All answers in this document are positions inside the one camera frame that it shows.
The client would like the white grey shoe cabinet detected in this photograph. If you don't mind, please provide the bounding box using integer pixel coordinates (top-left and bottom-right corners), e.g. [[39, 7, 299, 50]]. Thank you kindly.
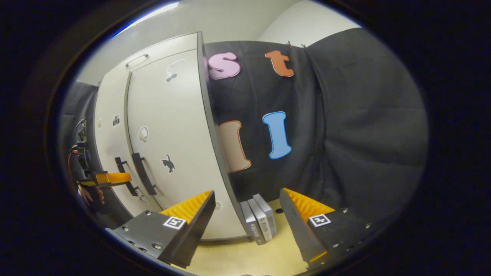
[[93, 31, 250, 243]]

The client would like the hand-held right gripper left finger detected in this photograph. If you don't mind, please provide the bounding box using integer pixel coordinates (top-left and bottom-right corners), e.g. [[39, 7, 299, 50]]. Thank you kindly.
[[105, 191, 216, 269]]

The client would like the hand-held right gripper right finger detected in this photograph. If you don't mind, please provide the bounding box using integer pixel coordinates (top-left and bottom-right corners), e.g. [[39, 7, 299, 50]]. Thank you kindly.
[[279, 188, 379, 269]]

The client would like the white shoe cabinet door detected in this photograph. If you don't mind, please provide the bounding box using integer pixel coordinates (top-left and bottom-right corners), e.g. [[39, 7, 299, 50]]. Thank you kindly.
[[126, 49, 247, 241], [94, 76, 162, 217]]

